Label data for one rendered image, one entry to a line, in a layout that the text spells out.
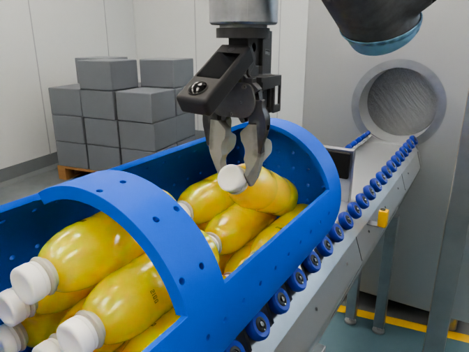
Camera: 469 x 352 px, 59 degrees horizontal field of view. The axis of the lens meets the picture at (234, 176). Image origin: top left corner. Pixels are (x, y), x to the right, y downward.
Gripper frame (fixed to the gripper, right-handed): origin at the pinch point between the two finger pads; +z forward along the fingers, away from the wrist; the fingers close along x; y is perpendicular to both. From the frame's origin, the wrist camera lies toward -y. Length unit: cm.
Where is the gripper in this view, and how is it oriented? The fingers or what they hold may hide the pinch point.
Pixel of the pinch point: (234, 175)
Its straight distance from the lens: 59.3
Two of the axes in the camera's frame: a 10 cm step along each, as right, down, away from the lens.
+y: 5.2, -2.7, 8.1
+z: 0.0, 9.5, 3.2
